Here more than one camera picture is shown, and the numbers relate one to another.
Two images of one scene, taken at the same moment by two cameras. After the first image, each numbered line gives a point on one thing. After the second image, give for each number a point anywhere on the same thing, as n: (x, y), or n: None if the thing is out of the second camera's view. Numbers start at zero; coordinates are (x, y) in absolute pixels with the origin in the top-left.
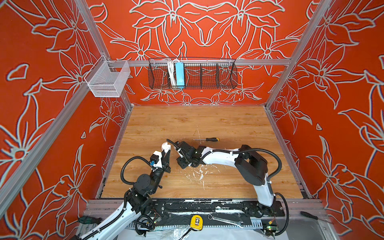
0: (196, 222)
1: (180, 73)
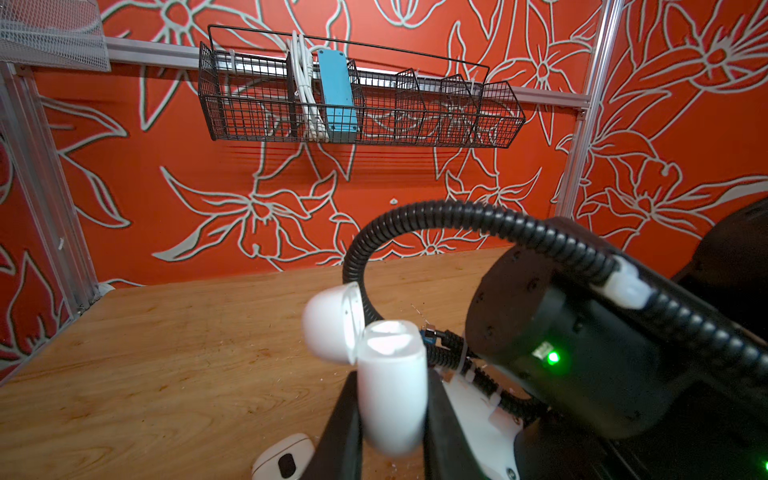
0: None
1: (337, 92)
